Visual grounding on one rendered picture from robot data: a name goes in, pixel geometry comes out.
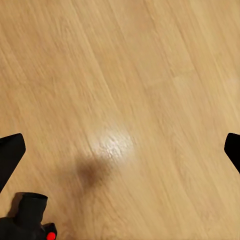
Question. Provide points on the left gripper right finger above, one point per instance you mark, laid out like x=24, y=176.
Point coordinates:
x=232, y=149

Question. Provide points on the digital camera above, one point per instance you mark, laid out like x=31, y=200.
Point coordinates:
x=26, y=224

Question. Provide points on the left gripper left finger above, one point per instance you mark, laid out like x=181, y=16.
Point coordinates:
x=12, y=149

